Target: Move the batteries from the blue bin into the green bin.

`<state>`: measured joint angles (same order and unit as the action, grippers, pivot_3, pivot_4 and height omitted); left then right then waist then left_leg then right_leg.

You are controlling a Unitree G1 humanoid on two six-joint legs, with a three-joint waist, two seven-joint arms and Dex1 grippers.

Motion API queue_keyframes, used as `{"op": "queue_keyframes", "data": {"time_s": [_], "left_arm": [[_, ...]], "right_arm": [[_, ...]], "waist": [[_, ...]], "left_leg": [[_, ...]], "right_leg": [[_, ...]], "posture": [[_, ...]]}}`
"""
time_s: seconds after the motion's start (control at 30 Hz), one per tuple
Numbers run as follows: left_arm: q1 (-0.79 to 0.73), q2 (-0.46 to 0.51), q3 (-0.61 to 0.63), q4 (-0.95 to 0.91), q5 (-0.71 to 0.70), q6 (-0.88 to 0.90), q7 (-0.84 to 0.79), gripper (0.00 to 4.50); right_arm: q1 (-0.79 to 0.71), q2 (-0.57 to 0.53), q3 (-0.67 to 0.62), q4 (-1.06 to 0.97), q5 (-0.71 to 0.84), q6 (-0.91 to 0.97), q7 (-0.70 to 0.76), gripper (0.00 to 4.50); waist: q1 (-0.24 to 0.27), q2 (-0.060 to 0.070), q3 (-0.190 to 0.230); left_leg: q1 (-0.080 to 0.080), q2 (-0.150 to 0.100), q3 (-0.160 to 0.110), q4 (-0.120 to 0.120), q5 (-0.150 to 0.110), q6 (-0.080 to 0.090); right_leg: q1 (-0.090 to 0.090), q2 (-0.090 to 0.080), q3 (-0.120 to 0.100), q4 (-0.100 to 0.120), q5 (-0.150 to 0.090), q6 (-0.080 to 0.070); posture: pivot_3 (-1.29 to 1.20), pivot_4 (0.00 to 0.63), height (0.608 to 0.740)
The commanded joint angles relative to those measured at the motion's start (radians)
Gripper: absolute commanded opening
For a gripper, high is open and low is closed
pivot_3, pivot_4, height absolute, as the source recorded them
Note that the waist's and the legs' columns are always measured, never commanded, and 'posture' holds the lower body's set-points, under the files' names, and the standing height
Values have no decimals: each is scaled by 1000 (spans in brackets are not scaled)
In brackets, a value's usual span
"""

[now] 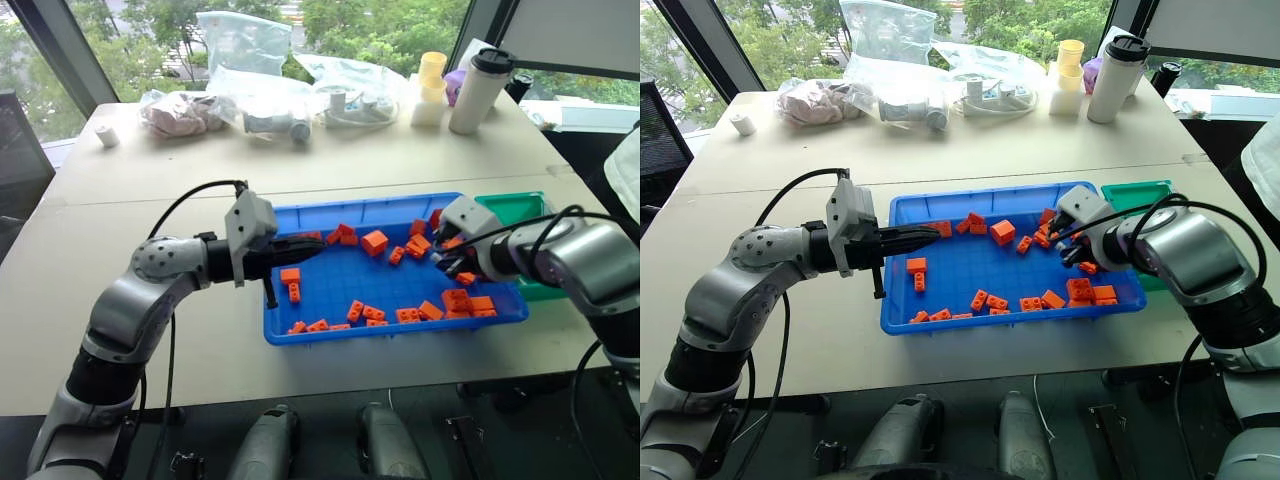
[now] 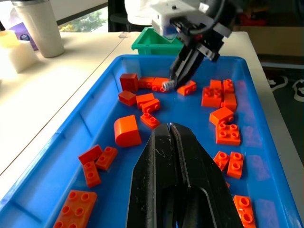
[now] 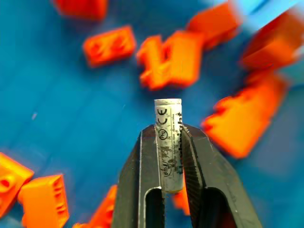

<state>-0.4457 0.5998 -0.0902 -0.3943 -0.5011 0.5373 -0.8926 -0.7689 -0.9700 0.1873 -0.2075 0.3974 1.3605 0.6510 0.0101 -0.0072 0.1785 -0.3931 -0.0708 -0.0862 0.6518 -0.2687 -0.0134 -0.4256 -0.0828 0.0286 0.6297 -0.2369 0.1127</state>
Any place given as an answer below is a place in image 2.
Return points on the white block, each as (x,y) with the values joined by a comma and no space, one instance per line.
(19,58)

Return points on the white tall tumbler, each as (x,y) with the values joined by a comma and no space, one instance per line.
(40,28)

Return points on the orange four-stud brick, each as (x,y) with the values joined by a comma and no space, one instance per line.
(211,97)
(228,135)

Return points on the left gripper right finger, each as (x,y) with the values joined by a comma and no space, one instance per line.
(206,180)

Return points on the blue plastic bin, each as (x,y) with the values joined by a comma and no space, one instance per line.
(180,111)

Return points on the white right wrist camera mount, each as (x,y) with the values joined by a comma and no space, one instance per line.
(171,14)

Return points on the dark orange cube brick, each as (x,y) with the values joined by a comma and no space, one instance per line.
(128,82)

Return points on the pale yellow cup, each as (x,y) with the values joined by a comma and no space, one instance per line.
(8,39)

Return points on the purple printed box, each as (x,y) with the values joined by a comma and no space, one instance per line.
(25,35)

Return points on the green plastic bin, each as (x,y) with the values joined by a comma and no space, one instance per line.
(152,44)

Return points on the orange smooth brick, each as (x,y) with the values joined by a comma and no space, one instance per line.
(215,83)

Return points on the dark chair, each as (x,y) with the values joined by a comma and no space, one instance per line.
(118,22)

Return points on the orange two-stud brick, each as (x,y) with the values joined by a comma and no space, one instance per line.
(235,165)
(221,160)
(157,84)
(146,82)
(245,211)
(91,174)
(106,158)
(228,86)
(187,88)
(151,106)
(150,120)

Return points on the brown cardboard box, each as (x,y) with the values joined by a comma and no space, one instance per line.
(275,40)

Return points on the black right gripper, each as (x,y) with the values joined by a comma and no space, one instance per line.
(204,42)

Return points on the large orange rounded brick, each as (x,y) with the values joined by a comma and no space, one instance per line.
(127,131)

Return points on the white shoe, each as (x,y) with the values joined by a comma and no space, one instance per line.
(279,83)
(298,91)

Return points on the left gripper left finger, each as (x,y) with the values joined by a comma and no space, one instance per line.
(145,180)

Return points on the orange six-stud plate brick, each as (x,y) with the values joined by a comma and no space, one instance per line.
(76,210)

